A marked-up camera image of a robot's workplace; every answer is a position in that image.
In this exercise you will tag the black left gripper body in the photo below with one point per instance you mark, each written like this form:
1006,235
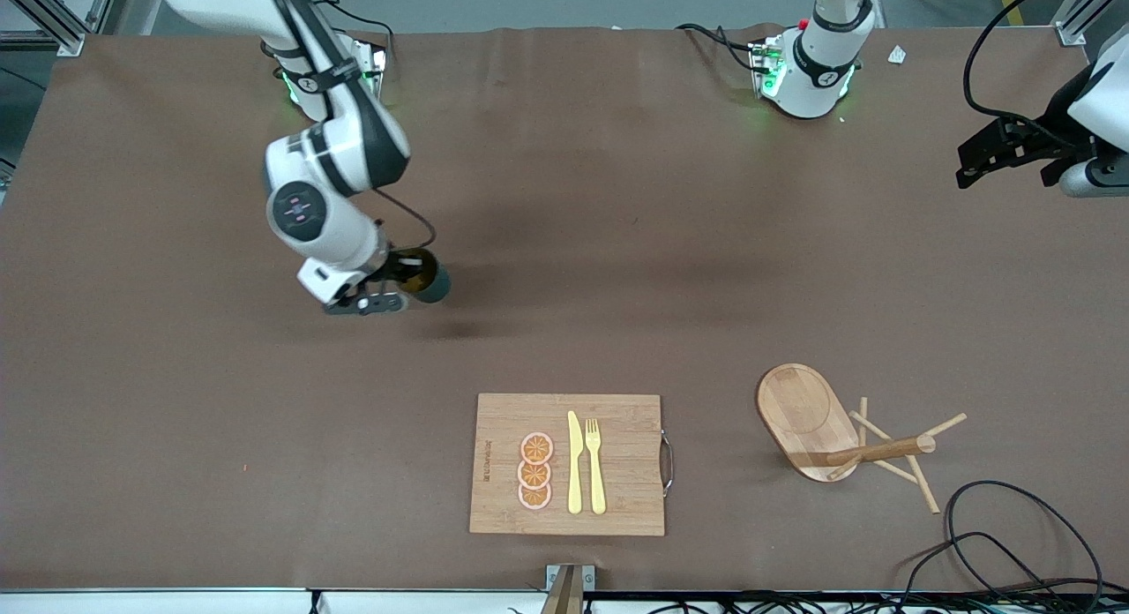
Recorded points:
1055,123

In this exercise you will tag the dark green cup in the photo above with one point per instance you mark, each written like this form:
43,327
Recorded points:
438,286

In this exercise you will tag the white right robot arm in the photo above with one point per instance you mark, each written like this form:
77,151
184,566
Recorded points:
335,146

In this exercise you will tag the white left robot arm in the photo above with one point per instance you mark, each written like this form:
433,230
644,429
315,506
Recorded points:
816,67

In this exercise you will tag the wooden cup rack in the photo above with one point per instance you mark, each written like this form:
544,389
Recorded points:
803,411

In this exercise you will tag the white paper scrap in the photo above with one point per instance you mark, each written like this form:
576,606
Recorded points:
897,55

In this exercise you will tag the orange slice toy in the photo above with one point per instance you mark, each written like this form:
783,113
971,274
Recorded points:
537,446

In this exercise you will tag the yellow plastic knife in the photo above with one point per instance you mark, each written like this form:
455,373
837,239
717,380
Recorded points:
575,464

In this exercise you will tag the yellow plastic fork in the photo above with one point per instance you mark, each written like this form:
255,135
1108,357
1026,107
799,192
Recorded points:
596,473

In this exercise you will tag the brown table cover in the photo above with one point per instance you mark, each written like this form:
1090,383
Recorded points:
176,464

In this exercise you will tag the bamboo cutting board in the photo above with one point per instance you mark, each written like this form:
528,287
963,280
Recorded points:
626,464

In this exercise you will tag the brown wooden strut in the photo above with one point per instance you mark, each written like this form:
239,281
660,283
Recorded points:
564,596

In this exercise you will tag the aluminium frame profile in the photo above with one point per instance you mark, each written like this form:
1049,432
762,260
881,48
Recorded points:
1080,14
53,23

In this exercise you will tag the metal bracket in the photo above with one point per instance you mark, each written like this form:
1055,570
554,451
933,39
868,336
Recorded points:
554,575

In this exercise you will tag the white table edge rail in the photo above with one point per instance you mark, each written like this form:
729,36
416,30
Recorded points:
176,602

